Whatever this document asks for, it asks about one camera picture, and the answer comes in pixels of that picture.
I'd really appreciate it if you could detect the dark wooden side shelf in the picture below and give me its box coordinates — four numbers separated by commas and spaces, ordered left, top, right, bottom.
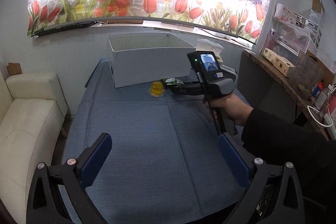
238, 50, 330, 140

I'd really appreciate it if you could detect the clear acrylic organizer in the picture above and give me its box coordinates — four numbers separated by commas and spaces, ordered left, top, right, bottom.
264, 3, 321, 64

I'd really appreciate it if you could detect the cardboard piece behind sofa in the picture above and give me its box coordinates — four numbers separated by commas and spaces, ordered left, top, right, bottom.
6, 63, 22, 76

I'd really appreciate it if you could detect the cream leather sofa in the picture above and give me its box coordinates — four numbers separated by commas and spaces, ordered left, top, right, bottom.
1, 73, 68, 223

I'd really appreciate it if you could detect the white tissue pack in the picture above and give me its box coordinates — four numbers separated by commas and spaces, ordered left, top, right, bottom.
196, 39, 224, 64

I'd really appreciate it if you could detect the white cardboard box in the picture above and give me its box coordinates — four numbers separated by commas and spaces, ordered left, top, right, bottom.
107, 32, 196, 88

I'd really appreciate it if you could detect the person right forearm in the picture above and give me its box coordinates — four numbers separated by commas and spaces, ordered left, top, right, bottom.
235, 106, 335, 223

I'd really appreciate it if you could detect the blue table cloth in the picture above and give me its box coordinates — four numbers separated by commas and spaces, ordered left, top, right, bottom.
63, 59, 244, 223

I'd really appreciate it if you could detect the beige patterned carton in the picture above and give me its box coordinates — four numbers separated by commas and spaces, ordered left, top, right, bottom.
262, 48, 294, 78

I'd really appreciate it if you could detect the person right hand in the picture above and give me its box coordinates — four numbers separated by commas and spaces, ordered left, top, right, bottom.
202, 93, 253, 126

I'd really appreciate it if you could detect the white cable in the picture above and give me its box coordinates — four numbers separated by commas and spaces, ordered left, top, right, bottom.
306, 105, 334, 128

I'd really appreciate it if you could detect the yellow jelly cup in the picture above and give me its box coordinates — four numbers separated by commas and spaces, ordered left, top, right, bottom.
149, 81, 165, 97

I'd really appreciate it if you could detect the yellow green snack packet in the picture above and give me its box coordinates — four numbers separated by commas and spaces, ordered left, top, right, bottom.
162, 78, 184, 86

